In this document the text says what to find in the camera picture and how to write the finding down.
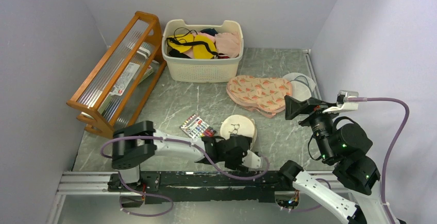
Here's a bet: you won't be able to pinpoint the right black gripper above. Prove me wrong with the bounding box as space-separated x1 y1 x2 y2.
284 94 343 161

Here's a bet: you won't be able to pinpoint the beige mesh laundry bag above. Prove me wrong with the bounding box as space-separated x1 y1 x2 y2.
220 114 257 150

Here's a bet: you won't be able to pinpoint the pink bra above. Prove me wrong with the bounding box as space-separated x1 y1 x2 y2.
215 32 241 58

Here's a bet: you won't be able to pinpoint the yellow black item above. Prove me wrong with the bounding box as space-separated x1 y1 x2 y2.
165 27 219 60

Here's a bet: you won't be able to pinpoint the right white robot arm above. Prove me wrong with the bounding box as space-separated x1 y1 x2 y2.
278 91 401 223

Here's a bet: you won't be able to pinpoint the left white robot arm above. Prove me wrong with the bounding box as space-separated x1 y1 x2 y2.
111 120 262 191

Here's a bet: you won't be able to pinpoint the white mesh laundry bag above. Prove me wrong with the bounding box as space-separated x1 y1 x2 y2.
282 73 316 101

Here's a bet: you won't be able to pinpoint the floral pink laundry bag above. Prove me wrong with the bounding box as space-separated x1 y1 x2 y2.
226 75 293 118

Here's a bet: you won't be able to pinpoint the cream plastic laundry basket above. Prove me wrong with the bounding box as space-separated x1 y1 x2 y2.
162 19 244 82

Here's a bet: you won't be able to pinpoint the marker pen pack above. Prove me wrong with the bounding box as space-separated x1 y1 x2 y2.
180 114 216 139

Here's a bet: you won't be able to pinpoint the pink garment in basket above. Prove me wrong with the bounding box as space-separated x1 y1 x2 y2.
184 33 217 59

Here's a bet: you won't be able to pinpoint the dark navy garment in basket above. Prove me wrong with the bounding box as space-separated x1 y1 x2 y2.
167 28 219 59

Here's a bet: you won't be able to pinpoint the orange wooden shelf rack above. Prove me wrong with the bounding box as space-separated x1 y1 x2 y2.
67 11 166 139

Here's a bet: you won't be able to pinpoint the papers on shelf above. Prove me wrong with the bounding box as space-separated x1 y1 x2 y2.
109 42 155 96

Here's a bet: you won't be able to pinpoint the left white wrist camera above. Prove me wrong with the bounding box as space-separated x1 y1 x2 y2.
242 150 262 169

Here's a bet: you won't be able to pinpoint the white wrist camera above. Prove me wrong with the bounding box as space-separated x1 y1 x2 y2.
323 90 359 114
242 150 262 169

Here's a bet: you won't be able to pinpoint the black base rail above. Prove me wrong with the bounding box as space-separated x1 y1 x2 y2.
129 170 295 203

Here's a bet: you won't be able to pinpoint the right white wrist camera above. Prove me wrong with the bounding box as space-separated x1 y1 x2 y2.
323 90 359 114

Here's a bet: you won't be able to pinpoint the aluminium frame rail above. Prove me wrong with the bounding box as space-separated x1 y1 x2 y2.
48 171 338 223

